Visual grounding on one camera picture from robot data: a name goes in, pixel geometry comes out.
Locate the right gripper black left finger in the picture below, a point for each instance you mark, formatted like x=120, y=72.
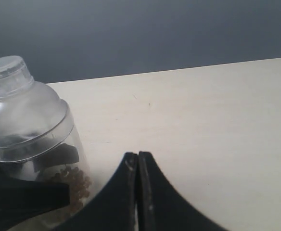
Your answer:
x=113, y=208

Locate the clear plastic shaker bottle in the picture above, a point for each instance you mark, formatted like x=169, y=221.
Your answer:
x=33, y=120

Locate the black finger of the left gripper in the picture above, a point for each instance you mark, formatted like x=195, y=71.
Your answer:
x=49, y=163
x=22, y=198

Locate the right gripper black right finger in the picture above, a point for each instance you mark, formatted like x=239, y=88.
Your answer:
x=161, y=207

